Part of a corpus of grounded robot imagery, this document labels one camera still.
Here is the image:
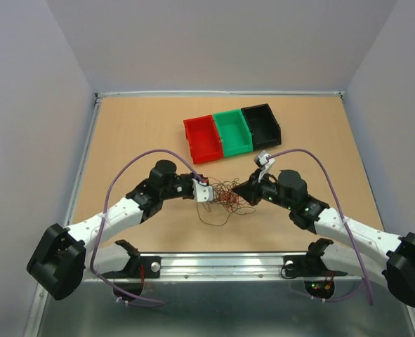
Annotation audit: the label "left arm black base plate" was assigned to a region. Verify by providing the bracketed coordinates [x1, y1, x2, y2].
[99, 255, 162, 279]

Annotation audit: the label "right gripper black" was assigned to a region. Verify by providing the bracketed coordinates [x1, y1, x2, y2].
[231, 168, 294, 211]

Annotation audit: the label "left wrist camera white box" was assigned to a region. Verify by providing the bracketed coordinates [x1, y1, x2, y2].
[192, 179, 213, 203]

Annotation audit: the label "aluminium mounting rail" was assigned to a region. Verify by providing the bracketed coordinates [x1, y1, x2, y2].
[82, 244, 363, 282]

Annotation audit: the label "orange grey black wires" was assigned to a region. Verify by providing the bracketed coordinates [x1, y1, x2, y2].
[206, 177, 257, 216]

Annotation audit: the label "black plastic bin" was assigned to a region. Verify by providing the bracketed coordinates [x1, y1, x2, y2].
[241, 103, 282, 151]

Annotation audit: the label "black wire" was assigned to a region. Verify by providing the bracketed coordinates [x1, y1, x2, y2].
[197, 201, 235, 226]

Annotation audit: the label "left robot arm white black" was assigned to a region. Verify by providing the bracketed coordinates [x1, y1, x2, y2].
[27, 159, 213, 300]

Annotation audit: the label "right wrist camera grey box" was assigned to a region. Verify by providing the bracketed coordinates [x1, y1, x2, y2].
[254, 150, 275, 183]

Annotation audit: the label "green plastic bin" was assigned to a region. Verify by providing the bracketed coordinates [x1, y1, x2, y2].
[213, 110, 253, 157]

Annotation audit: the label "red plastic bin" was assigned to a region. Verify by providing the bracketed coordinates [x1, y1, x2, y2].
[183, 115, 224, 164]

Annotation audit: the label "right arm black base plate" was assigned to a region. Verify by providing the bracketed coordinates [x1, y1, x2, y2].
[281, 254, 348, 279]

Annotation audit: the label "aluminium table edge frame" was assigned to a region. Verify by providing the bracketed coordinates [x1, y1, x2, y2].
[24, 91, 345, 337]

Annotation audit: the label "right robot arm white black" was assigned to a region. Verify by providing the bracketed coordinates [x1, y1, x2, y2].
[233, 170, 415, 308]

